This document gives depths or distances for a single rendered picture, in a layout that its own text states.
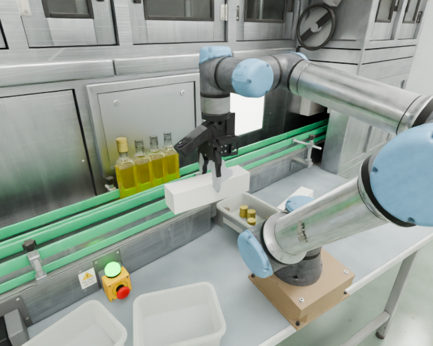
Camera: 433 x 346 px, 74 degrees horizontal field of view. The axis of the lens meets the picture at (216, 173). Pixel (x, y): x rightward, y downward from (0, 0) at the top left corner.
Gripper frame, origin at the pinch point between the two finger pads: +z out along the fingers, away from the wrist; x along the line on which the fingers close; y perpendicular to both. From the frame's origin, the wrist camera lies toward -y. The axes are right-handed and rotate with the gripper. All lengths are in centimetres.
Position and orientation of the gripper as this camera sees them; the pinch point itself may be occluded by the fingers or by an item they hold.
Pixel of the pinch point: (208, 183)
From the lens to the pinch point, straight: 80.8
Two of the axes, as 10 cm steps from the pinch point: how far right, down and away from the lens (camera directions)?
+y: 8.5, -2.3, 4.7
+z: 0.0, 9.0, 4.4
